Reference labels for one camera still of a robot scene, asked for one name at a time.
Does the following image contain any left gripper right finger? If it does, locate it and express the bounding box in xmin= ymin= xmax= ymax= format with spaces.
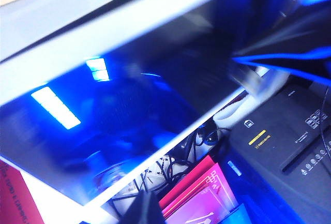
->
xmin=148 ymin=191 xmax=166 ymax=224

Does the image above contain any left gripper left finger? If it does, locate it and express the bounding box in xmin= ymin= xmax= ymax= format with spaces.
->
xmin=120 ymin=190 xmax=149 ymax=224

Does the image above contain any black glass microwave door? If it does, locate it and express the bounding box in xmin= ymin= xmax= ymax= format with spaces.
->
xmin=0 ymin=0 xmax=331 ymax=209

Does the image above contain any black Midea microwave oven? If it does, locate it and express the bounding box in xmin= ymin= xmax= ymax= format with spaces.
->
xmin=0 ymin=0 xmax=259 ymax=63

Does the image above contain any pink gift box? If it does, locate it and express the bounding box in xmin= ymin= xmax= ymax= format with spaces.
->
xmin=157 ymin=155 xmax=240 ymax=224

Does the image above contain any white power strip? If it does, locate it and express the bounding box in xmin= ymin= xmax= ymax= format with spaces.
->
xmin=111 ymin=155 xmax=187 ymax=206

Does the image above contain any white table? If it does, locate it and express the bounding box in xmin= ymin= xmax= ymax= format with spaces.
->
xmin=20 ymin=169 xmax=122 ymax=224

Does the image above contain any red and black carton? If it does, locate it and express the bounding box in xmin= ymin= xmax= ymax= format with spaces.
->
xmin=0 ymin=159 xmax=44 ymax=224

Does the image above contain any black paper shredder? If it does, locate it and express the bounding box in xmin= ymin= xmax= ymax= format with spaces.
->
xmin=227 ymin=79 xmax=331 ymax=224

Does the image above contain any black power cable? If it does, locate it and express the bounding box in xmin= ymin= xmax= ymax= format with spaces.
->
xmin=134 ymin=128 xmax=233 ymax=193

